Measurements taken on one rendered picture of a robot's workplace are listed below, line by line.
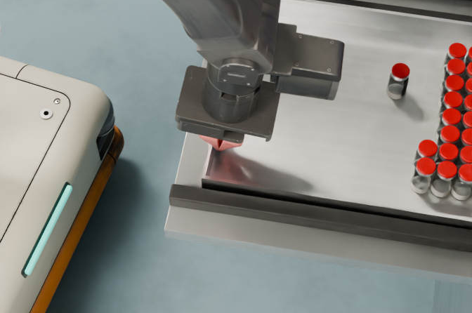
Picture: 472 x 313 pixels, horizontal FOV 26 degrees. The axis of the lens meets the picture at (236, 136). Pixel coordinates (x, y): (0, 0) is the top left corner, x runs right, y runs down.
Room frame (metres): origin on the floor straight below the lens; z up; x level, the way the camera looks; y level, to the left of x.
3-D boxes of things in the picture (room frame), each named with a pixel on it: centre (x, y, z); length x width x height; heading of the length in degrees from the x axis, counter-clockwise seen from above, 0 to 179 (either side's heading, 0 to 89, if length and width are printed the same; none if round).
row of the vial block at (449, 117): (0.60, -0.24, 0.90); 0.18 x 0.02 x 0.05; 170
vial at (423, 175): (0.53, -0.20, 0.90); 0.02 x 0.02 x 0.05
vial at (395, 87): (0.65, -0.19, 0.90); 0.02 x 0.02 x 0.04
